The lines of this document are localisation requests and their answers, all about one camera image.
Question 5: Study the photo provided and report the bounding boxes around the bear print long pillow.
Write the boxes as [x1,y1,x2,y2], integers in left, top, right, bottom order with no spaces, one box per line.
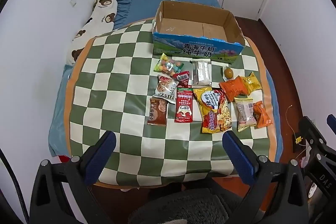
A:
[64,0,118,67]

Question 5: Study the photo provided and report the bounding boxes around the yellow instant noodle packet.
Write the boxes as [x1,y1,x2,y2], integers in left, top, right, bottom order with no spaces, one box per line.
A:
[193,87,233,134]

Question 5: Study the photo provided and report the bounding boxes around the small yellow snack packet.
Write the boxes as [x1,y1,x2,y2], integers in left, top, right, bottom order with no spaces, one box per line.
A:
[241,71,263,96]

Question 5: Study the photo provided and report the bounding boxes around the silver white wafer packet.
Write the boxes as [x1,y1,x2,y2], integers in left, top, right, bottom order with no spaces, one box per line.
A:
[190,59,213,88]

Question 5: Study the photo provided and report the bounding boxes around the small red triangular packet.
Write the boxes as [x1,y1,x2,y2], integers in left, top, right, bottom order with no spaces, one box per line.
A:
[172,70,190,87]

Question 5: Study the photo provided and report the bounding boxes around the long red snack packet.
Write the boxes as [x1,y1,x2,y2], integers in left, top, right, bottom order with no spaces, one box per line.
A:
[175,86,194,123]

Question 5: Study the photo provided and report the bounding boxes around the grey fuzzy cloth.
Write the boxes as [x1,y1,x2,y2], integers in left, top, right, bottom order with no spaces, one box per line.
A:
[127,189,237,224]

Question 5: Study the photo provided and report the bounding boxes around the colourful candy ball packet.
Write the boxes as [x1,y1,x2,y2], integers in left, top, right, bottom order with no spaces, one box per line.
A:
[154,53,184,75]

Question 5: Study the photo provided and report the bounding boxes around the blue bed sheet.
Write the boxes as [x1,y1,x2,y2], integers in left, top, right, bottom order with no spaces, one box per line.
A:
[113,0,221,30]

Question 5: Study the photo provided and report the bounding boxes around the large orange snack packet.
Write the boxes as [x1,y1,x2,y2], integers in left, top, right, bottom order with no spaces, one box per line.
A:
[219,76,248,102]

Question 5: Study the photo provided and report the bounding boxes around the pale pink bread packet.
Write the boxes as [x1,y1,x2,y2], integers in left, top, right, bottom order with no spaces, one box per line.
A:
[234,98,258,132]

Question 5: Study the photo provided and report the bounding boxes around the white nut snack packet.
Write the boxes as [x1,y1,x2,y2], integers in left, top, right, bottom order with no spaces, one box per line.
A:
[153,74,179,104]

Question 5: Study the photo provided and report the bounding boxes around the small orange snack packet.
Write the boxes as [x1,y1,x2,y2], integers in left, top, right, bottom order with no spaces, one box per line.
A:
[252,101,273,128]

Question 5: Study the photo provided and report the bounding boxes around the brown snack packet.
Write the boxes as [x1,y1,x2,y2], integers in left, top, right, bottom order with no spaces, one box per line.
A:
[147,98,168,126]

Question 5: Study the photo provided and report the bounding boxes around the green white checkered mat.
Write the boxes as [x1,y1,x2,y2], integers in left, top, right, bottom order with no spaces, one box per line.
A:
[64,18,284,186]

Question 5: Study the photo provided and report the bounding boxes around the thin loose wire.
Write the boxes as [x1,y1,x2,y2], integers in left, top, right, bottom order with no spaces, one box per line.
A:
[286,105,298,135]

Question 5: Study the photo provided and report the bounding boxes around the black cable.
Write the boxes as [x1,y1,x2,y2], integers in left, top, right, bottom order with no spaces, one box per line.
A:
[0,148,29,224]

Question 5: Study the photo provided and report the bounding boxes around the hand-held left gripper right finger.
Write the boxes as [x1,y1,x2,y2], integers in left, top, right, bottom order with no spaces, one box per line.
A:
[222,130,309,224]

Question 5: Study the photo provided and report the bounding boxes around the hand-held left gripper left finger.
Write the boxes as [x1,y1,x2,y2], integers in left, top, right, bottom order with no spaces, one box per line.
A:
[30,130,117,224]

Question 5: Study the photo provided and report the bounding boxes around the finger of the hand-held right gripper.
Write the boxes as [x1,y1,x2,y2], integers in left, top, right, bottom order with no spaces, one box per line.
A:
[299,115,327,151]
[327,114,336,133]

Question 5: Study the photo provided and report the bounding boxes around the clear braised egg packet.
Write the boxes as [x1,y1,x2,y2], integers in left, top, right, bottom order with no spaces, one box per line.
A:
[223,65,235,81]

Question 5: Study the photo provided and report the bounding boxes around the light blue blanket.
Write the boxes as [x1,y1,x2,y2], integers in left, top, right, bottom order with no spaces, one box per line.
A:
[48,64,76,157]

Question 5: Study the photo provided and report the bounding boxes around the printed cardboard box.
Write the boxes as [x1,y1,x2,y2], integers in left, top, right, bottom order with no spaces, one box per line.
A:
[152,0,246,64]

